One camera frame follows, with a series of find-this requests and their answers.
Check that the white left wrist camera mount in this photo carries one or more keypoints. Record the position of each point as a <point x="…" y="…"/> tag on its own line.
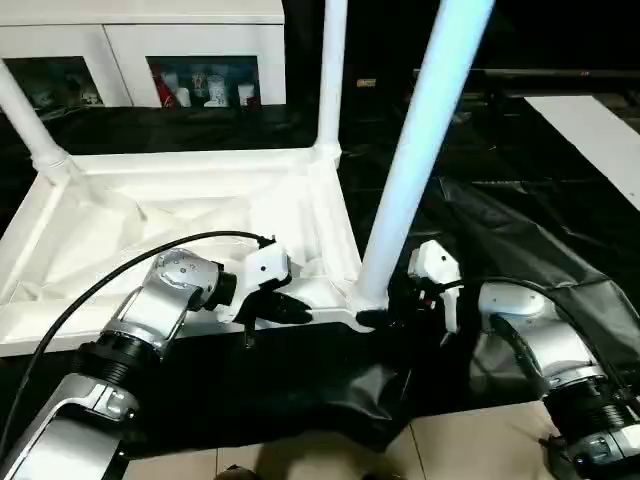
<point x="265" y="265"/>

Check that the black work mat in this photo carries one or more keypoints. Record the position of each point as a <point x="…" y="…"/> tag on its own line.
<point x="525" y="240"/>

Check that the small yellow label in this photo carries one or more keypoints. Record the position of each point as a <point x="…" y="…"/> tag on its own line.
<point x="366" y="83"/>

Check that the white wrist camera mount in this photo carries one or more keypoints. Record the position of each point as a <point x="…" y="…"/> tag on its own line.
<point x="265" y="265"/>
<point x="435" y="257"/>

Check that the long black rod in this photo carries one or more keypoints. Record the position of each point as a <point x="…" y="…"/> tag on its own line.
<point x="550" y="76"/>

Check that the flat white board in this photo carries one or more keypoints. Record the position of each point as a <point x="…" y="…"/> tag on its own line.
<point x="595" y="135"/>

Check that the white glass door cabinet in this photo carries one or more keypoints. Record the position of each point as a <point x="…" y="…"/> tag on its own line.
<point x="150" y="30"/>

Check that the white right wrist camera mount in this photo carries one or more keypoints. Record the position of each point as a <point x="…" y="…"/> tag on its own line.
<point x="435" y="257"/>

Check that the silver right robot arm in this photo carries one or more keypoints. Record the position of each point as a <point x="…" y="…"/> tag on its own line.
<point x="550" y="340"/>

